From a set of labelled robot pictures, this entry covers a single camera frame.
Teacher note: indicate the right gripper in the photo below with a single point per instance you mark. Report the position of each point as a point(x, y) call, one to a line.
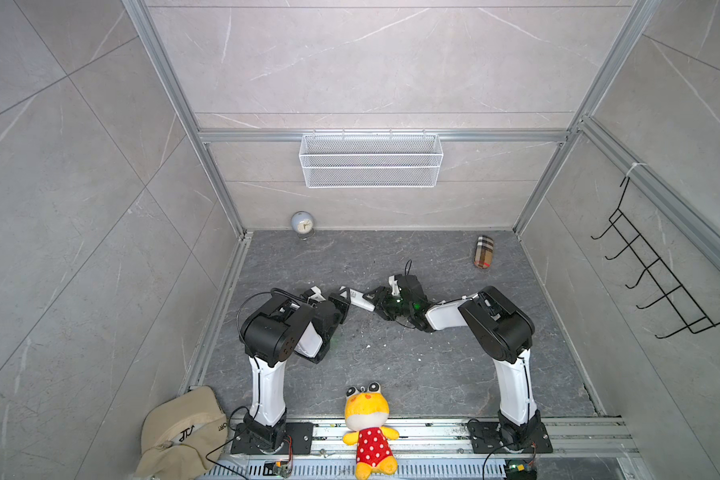
point(382, 292)

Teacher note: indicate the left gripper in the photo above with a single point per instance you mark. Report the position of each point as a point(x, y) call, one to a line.
point(343, 303)

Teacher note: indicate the white remote control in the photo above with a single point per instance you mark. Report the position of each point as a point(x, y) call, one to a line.
point(356, 298)

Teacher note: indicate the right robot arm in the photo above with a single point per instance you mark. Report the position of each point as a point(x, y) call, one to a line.
point(503, 331)

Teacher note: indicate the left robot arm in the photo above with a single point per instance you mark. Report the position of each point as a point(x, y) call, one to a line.
point(286, 324)

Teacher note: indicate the small round clock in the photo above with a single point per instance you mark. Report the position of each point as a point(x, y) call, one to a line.
point(303, 224)

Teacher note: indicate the yellow frog plush toy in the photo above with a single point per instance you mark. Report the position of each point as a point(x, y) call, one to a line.
point(366, 414)

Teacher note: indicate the plaid cylindrical can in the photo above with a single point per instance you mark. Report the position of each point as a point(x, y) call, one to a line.
point(484, 252)

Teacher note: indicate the beige cap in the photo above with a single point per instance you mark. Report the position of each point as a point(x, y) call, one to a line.
point(180, 439)

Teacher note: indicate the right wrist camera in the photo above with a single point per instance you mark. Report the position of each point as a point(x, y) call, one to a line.
point(394, 286)

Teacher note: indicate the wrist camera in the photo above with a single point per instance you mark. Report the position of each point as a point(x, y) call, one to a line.
point(313, 294)
point(394, 286)

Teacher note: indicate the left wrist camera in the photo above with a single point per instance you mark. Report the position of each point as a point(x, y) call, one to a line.
point(313, 294)

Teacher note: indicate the white wire mesh basket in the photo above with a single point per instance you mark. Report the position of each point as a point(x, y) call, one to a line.
point(370, 160)

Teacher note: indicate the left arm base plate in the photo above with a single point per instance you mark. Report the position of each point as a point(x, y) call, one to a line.
point(284, 438)

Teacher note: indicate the aluminium rail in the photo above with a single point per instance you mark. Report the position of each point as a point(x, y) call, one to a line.
point(459, 437)

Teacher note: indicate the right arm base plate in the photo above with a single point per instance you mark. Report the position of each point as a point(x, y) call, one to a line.
point(493, 436)

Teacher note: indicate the black wall hook rack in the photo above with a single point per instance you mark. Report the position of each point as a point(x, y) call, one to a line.
point(689, 312)

